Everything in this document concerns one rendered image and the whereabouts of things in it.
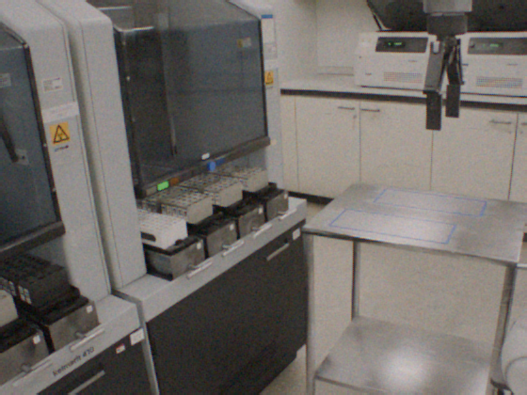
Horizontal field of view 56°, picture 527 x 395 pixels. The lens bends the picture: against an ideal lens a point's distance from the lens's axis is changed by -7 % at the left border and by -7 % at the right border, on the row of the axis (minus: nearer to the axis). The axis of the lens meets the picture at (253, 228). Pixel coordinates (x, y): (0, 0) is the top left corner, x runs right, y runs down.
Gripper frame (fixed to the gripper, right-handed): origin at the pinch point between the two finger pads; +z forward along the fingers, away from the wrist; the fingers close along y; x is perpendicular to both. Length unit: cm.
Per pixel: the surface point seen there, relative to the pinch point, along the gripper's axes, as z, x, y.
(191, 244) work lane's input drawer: 39, 67, -7
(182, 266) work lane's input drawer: 44, 66, -13
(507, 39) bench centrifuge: -3, 27, 225
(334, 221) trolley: 38, 37, 22
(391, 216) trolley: 38, 24, 33
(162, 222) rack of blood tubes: 34, 75, -9
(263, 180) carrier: 35, 73, 39
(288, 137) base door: 69, 178, 220
